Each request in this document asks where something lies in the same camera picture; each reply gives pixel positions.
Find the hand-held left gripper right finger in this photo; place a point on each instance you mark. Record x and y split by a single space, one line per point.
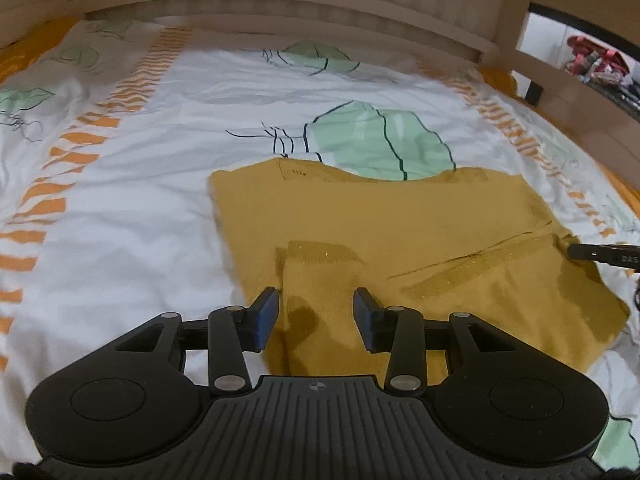
365 320

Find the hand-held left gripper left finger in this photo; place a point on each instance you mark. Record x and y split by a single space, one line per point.
262 320

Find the wooden bed frame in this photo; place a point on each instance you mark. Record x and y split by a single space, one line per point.
300 5

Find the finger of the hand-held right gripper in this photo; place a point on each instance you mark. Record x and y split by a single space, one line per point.
610 255

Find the black bed bracket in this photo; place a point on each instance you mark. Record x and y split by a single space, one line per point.
535 94

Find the mustard yellow knit sweater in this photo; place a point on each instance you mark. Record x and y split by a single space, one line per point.
400 220

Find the white leaf-print duvet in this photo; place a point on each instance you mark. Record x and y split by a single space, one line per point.
125 185

